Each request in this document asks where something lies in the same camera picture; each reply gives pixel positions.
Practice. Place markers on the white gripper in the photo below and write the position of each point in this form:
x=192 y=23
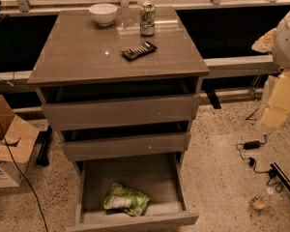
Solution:
x=287 y=43

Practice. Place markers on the green rice chip bag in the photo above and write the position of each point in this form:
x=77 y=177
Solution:
x=131 y=201

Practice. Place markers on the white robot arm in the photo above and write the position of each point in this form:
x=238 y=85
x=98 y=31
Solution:
x=281 y=45

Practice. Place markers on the grey top drawer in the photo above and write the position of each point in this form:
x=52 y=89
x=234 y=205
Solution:
x=116 y=113

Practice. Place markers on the grey drawer cabinet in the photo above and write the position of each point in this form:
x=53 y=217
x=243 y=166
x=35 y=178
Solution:
x=82 y=62

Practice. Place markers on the grey middle drawer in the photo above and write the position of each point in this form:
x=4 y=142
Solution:
x=126 y=146

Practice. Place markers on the open grey bottom drawer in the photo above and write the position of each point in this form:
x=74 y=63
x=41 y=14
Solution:
x=158 y=176

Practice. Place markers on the black power adapter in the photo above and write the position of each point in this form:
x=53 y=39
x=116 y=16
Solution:
x=252 y=145

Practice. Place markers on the green soda can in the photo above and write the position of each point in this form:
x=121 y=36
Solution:
x=147 y=19

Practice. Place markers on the black power strip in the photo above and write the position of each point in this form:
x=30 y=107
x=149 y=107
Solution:
x=283 y=178

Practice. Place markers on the black chocolate bar wrapper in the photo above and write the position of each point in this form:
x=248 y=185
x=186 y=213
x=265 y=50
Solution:
x=139 y=51

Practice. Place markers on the small clear plastic cup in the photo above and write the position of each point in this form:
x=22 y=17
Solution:
x=262 y=199

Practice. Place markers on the white bowl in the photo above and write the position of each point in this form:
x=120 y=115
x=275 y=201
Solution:
x=104 y=14

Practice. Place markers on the black table leg foot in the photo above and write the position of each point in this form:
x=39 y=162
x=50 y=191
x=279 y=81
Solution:
x=43 y=142

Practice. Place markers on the open cardboard box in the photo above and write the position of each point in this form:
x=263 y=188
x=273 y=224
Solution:
x=17 y=141

